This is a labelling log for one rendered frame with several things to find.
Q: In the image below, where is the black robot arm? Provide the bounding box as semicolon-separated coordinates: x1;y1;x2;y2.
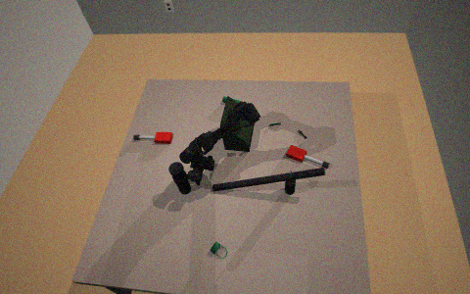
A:
179;101;260;171

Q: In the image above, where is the small green cylinder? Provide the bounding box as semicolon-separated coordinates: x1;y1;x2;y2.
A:
222;96;241;103

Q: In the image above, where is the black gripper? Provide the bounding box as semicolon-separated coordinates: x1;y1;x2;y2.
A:
187;155;206;185

